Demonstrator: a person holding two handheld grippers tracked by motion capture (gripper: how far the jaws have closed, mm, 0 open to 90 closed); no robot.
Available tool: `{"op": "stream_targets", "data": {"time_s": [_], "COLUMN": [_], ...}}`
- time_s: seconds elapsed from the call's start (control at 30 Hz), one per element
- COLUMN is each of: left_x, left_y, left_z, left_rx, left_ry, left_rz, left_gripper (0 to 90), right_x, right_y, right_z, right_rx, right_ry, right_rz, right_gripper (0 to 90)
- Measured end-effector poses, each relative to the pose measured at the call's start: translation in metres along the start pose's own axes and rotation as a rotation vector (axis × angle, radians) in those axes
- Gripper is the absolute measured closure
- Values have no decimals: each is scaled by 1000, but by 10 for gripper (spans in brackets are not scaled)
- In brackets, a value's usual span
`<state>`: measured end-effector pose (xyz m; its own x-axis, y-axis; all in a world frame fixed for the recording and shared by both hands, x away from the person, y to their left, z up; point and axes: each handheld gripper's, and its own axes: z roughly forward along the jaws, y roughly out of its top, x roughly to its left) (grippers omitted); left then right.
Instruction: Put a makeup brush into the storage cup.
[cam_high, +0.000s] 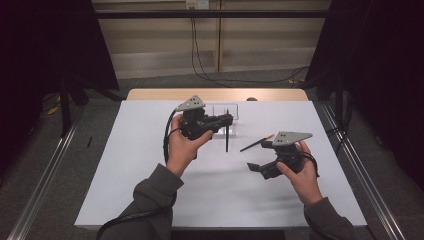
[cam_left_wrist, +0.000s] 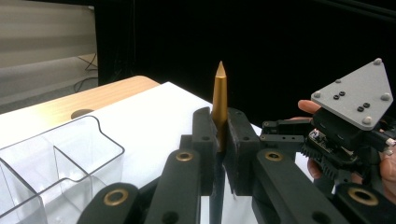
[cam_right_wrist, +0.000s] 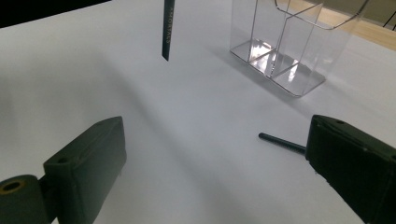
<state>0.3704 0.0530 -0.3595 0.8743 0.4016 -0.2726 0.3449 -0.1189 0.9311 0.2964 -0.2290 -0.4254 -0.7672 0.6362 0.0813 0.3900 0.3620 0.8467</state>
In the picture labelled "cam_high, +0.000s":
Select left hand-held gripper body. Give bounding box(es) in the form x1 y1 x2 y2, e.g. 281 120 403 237
174 94 222 141

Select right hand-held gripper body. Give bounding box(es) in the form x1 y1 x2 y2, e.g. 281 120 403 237
261 131 314 181

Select clear acrylic pen holder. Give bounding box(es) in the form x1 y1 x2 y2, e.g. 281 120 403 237
203 102 240 136

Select black pencil with orange tip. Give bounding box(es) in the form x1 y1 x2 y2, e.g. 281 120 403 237
239 133 276 153

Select black pen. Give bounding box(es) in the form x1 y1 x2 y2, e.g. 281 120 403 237
225 108 231 153

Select person's left hand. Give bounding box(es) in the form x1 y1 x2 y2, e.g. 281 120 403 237
165 113 215 178

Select person's right hand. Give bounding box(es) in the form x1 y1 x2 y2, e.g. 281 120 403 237
275 139 324 207

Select wooden table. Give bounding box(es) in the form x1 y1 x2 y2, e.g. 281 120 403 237
126 88 309 102

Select white table cover sheet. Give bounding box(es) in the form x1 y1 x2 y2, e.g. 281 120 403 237
74 99 368 230

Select black metal stand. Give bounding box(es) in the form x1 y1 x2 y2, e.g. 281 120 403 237
58 78 73 138

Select black curtain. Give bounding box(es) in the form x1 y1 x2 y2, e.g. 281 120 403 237
304 0 424 192
0 0 120 174

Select right hand-held gripper cable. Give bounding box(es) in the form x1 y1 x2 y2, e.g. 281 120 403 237
299 150 322 178

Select hand-held gripper cable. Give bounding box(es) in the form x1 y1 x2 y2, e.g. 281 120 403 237
95 108 179 240
299 150 322 178

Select left hand-held gripper cable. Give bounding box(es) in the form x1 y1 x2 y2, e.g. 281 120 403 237
95 108 179 240

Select black wall cable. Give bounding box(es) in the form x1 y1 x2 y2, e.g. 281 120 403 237
192 18 309 84
190 8 309 89

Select wooden wall post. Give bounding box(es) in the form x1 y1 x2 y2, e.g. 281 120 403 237
216 0 224 73

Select aluminium floor rail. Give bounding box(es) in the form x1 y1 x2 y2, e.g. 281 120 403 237
321 103 406 240
6 109 86 240

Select black horizontal frame bar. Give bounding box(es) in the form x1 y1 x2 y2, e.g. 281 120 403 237
94 9 329 20

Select white wall socket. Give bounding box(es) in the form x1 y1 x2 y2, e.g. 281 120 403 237
185 0 210 10

